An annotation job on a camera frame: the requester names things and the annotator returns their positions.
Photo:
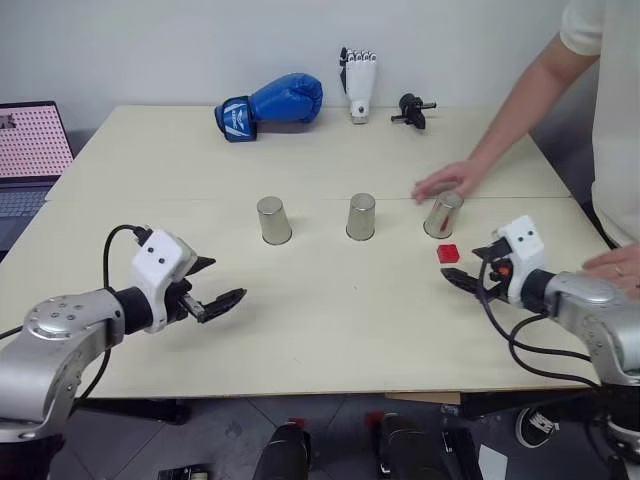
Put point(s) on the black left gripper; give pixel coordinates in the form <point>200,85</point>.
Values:
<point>180,300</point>

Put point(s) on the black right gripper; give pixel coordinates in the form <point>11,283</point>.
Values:
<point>501,282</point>

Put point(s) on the silver metal cup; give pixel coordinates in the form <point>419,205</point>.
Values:
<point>273,222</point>
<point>442,215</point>
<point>361,217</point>

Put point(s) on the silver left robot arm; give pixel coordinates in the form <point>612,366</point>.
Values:
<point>55,345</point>

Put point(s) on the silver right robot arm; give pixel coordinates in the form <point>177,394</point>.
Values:
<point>595,315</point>

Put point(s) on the person's right hand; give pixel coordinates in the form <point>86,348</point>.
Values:
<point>452,176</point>

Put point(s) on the person's left hand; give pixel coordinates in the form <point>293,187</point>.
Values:
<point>622,265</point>

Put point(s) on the small red block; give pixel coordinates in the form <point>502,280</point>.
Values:
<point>448,253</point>

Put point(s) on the small black gripper module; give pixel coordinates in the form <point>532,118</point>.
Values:
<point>412,111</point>

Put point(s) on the black and white sneaker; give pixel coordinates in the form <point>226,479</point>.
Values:
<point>537,427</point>

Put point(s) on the dark rounded shape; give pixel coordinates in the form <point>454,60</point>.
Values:
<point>282,452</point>
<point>407,447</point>

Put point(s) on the blue boxing glove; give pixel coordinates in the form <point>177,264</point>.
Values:
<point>280,102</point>

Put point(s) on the white paper sheet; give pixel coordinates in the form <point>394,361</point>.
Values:
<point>492,462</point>

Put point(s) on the person in white shirt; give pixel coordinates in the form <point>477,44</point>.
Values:
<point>617,125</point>

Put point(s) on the white robotic hand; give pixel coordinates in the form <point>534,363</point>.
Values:
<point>361,82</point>

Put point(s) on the grey laptop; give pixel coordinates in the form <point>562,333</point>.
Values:
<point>27,145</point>

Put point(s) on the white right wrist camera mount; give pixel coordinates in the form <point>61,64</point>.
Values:
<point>525,250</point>

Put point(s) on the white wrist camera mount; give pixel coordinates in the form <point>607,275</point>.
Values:
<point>157,260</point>
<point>525,250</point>

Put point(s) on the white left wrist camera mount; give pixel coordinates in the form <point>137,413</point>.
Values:
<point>157,260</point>

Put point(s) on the black table frame bar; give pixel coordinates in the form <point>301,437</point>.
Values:
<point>135,411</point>

